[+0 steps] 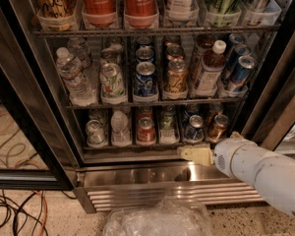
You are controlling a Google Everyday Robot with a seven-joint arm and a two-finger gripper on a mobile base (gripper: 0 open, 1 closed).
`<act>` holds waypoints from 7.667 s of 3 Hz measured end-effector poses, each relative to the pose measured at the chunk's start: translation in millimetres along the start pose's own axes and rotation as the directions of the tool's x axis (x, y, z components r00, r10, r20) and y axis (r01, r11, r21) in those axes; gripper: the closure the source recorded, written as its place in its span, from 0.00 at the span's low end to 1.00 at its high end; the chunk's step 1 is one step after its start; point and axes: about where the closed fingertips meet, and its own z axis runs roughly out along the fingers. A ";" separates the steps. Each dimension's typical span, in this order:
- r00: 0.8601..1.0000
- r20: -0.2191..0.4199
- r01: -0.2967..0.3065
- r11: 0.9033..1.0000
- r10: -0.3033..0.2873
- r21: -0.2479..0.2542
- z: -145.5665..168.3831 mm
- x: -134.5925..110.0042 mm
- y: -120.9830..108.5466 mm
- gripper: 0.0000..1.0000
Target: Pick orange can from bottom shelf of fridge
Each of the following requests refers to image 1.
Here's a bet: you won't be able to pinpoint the orange can bottom shelf front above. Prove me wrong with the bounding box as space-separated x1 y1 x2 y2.
207 114 229 140

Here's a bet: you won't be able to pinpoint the orange can shelf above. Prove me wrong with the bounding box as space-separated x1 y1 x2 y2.
206 102 223 125
207 114 229 140

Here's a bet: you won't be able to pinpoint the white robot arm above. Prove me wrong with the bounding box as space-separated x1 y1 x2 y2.
177 132 295 217

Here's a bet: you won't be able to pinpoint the blue can bottom shelf front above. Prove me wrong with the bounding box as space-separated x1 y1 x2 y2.
184 115 204 141

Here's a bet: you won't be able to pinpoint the blue can shelf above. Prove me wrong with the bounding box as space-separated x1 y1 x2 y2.
184 115 204 141
182 104 199 123

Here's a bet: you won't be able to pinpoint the orange can bottom shelf rear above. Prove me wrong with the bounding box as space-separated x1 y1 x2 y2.
206 102 223 125

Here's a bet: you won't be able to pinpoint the right fridge glass door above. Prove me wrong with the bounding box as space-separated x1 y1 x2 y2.
240 13 295 164

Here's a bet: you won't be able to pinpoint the fridge glass door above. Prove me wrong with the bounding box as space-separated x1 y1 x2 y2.
240 13 295 164
0 0 79 191

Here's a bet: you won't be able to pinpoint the blue can bottom shelf rear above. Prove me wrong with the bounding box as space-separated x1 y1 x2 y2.
182 104 199 123

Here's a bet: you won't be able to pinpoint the blue slim can front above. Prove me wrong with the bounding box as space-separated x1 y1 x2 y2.
226 55 257 92

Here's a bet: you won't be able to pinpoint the blue slim can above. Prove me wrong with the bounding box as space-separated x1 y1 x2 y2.
226 33 245 49
226 55 257 92
221 43 252 83

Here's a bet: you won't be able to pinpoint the green can bottom shelf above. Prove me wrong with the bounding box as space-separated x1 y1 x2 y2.
160 105 175 130

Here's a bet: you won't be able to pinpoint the red can bottom shelf front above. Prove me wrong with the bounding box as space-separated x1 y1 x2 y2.
137 117 155 143

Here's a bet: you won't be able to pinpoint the red can shelf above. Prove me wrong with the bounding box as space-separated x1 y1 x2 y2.
138 106 153 119
137 117 155 143

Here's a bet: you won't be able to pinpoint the red can bottom shelf rear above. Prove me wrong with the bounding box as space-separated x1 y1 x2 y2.
138 106 153 119

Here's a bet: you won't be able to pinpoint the gold can middle front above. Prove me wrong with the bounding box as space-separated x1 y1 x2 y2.
164 59 188 93

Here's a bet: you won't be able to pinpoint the gold can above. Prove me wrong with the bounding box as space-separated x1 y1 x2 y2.
165 45 185 61
164 59 188 93

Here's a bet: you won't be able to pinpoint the water bottle bottom shelf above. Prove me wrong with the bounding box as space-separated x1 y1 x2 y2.
110 110 131 147

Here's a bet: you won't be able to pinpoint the water bottle shelf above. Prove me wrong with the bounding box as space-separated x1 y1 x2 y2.
56 47 96 106
110 110 131 147
67 37 91 69

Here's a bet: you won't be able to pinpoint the blue pepsi can middle front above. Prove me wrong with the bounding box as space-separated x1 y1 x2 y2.
135 62 156 96

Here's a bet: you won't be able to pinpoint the blue pepsi can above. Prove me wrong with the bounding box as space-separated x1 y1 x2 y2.
136 47 154 63
135 62 156 96

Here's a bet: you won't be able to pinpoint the steel fridge base grille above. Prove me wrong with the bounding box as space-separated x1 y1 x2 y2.
74 161 262 213

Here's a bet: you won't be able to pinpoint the white green can bottom front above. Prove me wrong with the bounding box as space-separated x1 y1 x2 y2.
86 120 106 147

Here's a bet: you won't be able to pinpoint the white green can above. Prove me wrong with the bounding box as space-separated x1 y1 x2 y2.
88 108 107 127
99 63 125 98
86 120 106 147

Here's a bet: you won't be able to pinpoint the white green can middle front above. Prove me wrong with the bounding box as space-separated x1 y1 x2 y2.
99 63 125 98

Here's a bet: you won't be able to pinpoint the white green can bottom rear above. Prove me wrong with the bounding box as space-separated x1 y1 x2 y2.
88 108 107 127

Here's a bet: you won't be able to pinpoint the green striped can top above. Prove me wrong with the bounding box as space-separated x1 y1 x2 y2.
204 0 241 27

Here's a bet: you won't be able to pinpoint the water bottle middle shelf front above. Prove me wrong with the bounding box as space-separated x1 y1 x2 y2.
56 47 96 106

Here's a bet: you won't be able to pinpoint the right coca cola can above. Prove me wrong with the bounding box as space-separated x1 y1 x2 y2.
125 0 155 28

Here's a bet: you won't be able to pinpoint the coca cola can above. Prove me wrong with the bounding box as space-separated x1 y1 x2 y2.
125 0 155 28
84 0 116 28

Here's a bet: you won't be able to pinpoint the water bottle middle shelf rear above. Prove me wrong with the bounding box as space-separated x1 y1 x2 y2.
67 37 91 69

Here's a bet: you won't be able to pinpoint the left fridge glass door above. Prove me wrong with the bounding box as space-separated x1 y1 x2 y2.
0 0 79 191

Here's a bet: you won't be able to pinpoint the left coca cola can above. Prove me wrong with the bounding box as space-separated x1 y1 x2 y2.
84 0 116 28

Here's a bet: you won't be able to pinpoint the yellow la croix can top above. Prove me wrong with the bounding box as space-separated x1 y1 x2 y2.
37 0 77 31

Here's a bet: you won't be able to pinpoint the clear plastic bag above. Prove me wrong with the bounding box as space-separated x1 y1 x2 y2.
102 197 213 236

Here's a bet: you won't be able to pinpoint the tea bottle white cap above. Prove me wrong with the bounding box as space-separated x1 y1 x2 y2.
193 40 226 91

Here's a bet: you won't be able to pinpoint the tea bottle rear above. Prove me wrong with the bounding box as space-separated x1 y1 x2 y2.
189 34 215 78

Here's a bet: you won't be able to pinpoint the white label bottle top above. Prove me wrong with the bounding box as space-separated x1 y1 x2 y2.
165 0 196 21

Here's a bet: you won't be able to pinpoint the middle wire shelf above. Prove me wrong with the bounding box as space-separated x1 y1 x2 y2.
66 97 245 110

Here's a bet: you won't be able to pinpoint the wire shelf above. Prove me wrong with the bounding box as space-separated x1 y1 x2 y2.
66 97 245 110
33 25 280 38
83 141 226 151

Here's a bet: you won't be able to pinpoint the top wire shelf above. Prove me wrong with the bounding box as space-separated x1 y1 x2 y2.
33 25 280 38

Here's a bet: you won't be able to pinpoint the bottom wire shelf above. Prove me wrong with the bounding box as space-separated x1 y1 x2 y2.
83 141 226 151

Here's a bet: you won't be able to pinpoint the orange floor cable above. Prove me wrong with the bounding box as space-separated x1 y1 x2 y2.
31 190 49 236

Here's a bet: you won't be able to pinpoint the black floor cables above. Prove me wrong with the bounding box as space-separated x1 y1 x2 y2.
0 189 77 236

